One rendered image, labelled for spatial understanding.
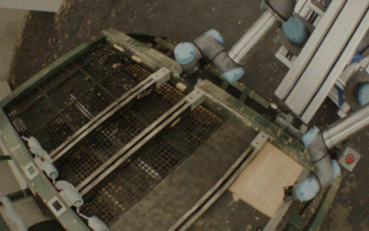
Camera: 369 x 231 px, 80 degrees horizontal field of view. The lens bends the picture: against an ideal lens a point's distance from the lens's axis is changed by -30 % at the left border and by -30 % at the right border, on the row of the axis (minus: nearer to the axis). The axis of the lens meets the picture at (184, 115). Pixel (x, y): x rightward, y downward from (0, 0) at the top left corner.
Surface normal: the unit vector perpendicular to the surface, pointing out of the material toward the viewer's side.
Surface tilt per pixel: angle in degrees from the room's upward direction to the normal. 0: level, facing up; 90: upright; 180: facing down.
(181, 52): 29
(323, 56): 0
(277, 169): 58
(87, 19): 0
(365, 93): 7
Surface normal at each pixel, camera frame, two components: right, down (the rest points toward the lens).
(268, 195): 0.07, -0.65
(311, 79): -0.51, 0.12
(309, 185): -0.15, -0.30
